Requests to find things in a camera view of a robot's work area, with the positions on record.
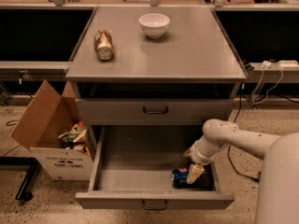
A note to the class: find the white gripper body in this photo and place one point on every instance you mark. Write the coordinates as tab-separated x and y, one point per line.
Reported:
198	156

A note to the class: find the crumpled trash in box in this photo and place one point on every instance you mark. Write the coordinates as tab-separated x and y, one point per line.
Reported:
76	138

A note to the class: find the blue pepsi can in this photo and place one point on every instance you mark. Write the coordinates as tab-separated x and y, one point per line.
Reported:
179	179

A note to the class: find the closed grey top drawer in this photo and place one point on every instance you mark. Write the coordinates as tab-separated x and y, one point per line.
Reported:
122	111

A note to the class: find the open cardboard box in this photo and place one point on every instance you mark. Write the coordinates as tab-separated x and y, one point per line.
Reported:
48	115

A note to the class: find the open grey middle drawer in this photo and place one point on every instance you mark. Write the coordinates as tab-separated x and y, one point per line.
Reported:
133	168

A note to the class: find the black metal stand leg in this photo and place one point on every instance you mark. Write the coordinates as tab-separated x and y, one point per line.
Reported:
24	193

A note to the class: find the grey drawer cabinet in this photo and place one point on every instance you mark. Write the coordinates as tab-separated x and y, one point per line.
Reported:
192	60

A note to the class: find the white power strip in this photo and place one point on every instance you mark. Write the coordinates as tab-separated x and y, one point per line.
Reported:
288	63

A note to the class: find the brown crumpled can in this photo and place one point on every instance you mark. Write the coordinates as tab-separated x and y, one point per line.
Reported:
103	45

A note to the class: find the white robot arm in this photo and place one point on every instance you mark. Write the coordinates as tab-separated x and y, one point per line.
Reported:
278	192

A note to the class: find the white ceramic bowl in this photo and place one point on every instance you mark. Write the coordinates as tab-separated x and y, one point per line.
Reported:
154	25

